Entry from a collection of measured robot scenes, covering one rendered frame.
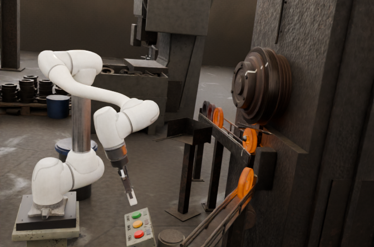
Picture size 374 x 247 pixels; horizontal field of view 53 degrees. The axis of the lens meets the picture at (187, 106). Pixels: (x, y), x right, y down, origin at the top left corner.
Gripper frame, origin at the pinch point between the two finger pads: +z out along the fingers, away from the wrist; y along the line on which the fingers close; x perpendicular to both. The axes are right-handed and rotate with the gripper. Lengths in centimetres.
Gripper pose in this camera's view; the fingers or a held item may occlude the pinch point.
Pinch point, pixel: (131, 197)
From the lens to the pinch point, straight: 170.9
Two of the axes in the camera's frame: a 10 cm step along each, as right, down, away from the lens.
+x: -9.5, 2.9, -1.2
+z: 2.4, 9.3, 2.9
